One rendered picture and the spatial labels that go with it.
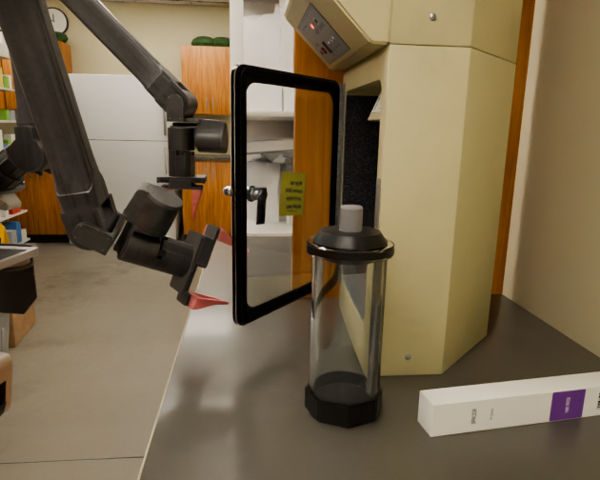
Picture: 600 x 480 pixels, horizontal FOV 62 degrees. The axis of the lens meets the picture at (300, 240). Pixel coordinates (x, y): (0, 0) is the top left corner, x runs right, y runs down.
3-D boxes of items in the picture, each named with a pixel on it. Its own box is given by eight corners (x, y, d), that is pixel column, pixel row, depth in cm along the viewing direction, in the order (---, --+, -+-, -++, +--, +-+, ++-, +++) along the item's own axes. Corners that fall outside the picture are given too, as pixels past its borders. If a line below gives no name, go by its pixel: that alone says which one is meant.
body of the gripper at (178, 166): (204, 186, 109) (204, 151, 107) (156, 185, 107) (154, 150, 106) (207, 183, 115) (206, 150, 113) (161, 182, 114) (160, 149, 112)
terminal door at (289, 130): (332, 283, 104) (340, 81, 95) (236, 329, 79) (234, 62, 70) (329, 282, 104) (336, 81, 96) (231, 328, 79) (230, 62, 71)
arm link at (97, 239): (88, 216, 81) (69, 238, 74) (116, 157, 78) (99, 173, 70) (156, 250, 85) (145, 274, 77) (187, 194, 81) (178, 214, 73)
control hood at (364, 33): (343, 70, 96) (345, 15, 94) (390, 44, 65) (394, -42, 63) (283, 69, 95) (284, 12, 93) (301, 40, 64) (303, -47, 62)
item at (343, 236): (391, 253, 65) (395, 203, 64) (379, 271, 57) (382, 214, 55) (324, 247, 68) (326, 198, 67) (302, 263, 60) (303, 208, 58)
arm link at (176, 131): (172, 122, 111) (163, 122, 106) (203, 123, 111) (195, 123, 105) (173, 153, 113) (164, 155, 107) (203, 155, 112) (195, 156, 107)
